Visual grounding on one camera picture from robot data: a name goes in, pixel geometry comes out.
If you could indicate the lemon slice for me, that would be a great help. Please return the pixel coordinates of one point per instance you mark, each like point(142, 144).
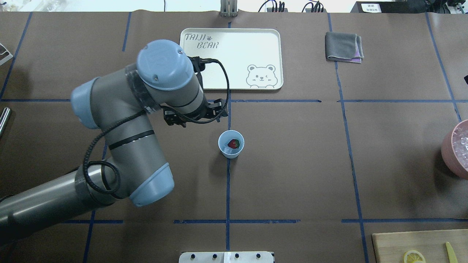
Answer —
point(413, 256)

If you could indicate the grey and purple folded cloth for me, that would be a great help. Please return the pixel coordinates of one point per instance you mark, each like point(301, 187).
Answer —
point(343, 47)

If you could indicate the white bear print tray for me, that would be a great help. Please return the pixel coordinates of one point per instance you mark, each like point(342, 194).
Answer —
point(252, 57)

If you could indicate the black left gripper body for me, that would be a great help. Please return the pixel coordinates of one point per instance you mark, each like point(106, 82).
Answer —
point(172, 117)

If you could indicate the grey and blue left arm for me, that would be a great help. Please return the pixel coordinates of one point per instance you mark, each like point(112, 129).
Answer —
point(125, 160)

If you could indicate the light blue plastic cup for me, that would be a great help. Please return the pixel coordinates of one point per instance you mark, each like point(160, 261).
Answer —
point(225, 137)

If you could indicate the pink bowl of ice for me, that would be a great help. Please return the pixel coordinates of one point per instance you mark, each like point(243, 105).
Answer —
point(454, 150)

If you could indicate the red strawberry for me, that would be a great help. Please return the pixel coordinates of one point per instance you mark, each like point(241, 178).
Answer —
point(234, 144)

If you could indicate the grey metal post bracket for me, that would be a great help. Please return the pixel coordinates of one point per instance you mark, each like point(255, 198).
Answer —
point(228, 8)

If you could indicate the black box with white label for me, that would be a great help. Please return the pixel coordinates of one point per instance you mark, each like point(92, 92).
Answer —
point(390, 7)

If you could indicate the yellow knife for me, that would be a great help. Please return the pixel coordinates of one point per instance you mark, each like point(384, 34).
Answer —
point(451, 253)

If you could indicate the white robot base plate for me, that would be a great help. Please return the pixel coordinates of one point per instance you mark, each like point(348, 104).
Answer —
point(227, 257)

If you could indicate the wooden cutting board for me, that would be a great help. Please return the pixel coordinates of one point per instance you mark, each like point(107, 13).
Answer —
point(390, 247)

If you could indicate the white wire cup rack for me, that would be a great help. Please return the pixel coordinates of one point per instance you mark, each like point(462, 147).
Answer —
point(5, 55)

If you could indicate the steel muddler with black tip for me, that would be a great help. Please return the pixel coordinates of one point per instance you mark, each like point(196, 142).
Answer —
point(5, 116)

